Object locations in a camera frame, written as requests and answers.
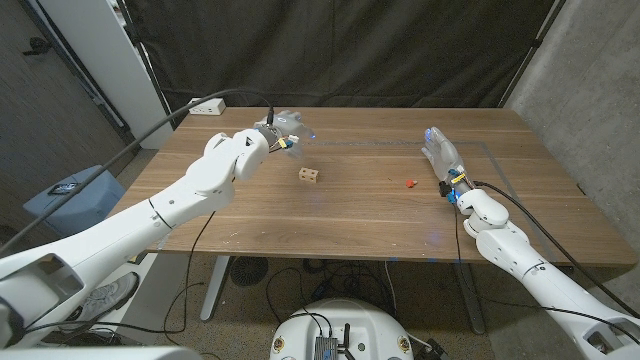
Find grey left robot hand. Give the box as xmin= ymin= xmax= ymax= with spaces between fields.
xmin=253 ymin=110 xmax=317 ymax=160

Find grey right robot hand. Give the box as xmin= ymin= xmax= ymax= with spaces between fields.
xmin=420 ymin=126 xmax=472 ymax=194

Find white power strip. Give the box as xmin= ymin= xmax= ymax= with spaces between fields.
xmin=187 ymin=97 xmax=227 ymax=117

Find black backdrop curtain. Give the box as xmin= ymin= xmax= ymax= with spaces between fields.
xmin=122 ymin=0 xmax=569 ymax=114

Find black backdrop stand pole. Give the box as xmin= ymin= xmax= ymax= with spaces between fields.
xmin=497 ymin=0 xmax=569 ymax=109
xmin=115 ymin=0 xmax=177 ymax=131

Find grey table leg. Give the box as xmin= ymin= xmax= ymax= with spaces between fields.
xmin=452 ymin=262 xmax=487 ymax=335

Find round black floor fan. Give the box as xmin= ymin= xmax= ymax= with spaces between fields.
xmin=228 ymin=256 xmax=270 ymax=288

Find white table leg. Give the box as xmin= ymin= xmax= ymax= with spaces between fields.
xmin=199 ymin=255 xmax=232 ymax=322

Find white pillar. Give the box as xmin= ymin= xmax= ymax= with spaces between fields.
xmin=37 ymin=0 xmax=174 ymax=150

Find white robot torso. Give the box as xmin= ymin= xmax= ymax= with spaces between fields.
xmin=269 ymin=298 xmax=415 ymax=360

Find blue stool with phone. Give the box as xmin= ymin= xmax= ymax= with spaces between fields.
xmin=22 ymin=165 xmax=126 ymax=239

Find black phone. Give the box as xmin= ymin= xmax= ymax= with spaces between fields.
xmin=47 ymin=182 xmax=80 ymax=196

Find grey sneaker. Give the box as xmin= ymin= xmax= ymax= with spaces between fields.
xmin=59 ymin=272 xmax=140 ymax=331

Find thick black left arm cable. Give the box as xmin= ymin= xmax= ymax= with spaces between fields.
xmin=0 ymin=88 xmax=275 ymax=256

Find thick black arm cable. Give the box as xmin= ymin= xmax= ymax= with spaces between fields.
xmin=0 ymin=88 xmax=275 ymax=256
xmin=473 ymin=180 xmax=640 ymax=319

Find black floor cables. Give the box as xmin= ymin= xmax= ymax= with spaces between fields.
xmin=264 ymin=258 xmax=396 ymax=324

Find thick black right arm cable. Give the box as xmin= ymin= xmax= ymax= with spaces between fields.
xmin=473 ymin=180 xmax=640 ymax=319

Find black wall rail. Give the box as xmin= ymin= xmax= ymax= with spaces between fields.
xmin=18 ymin=0 xmax=142 ymax=154

